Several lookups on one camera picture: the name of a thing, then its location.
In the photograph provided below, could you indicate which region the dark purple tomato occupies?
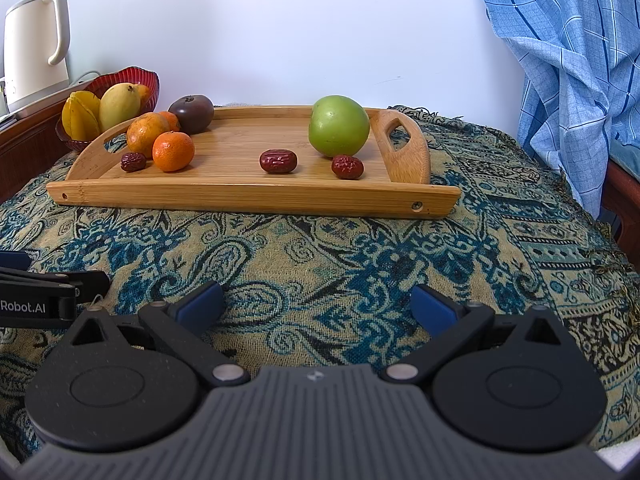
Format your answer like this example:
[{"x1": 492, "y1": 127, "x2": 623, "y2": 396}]
[{"x1": 168, "y1": 94, "x2": 215, "y2": 135}]

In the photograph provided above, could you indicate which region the large mottled yellow orange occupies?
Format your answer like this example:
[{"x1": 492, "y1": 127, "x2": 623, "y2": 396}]
[{"x1": 126, "y1": 113, "x2": 171, "y2": 159}]

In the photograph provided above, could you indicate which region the blue checked cloth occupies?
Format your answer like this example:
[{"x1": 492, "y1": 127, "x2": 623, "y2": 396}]
[{"x1": 470, "y1": 0, "x2": 640, "y2": 221}]

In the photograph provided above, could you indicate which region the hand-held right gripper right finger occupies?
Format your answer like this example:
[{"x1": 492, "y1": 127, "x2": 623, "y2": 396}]
[{"x1": 378, "y1": 282, "x2": 563, "y2": 386}]

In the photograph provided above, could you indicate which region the brown wooden cabinet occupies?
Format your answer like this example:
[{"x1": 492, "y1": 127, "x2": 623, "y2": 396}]
[{"x1": 0, "y1": 105, "x2": 68, "y2": 206}]

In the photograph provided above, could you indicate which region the yellow mango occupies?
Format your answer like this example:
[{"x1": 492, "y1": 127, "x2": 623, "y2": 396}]
[{"x1": 98, "y1": 83, "x2": 142, "y2": 132}]

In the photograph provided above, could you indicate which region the green apple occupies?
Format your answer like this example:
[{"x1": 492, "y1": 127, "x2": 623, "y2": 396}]
[{"x1": 308, "y1": 95, "x2": 371, "y2": 158}]

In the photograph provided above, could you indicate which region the blue paisley blanket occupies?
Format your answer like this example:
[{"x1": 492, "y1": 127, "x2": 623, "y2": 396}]
[{"x1": 0, "y1": 105, "x2": 640, "y2": 461}]

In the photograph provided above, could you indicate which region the white electric kettle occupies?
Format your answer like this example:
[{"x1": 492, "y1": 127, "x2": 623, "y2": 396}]
[{"x1": 2, "y1": 0, "x2": 71, "y2": 111}]

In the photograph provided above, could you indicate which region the red glass bowl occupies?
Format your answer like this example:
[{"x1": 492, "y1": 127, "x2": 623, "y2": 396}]
[{"x1": 55, "y1": 66, "x2": 161, "y2": 153}]

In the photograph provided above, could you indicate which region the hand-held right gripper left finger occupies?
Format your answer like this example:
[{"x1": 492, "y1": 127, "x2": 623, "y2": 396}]
[{"x1": 70, "y1": 280, "x2": 251, "y2": 388}]

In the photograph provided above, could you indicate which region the yellow starfruit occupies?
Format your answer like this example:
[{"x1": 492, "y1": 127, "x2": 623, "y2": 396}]
[{"x1": 61, "y1": 91, "x2": 102, "y2": 141}]

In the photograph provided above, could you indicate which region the brown wooden furniture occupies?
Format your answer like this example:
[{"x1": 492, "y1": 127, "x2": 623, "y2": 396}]
[{"x1": 600, "y1": 157, "x2": 640, "y2": 248}]

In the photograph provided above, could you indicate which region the wooden tray with handles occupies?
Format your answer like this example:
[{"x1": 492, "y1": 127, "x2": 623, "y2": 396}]
[{"x1": 46, "y1": 105, "x2": 461, "y2": 220}]

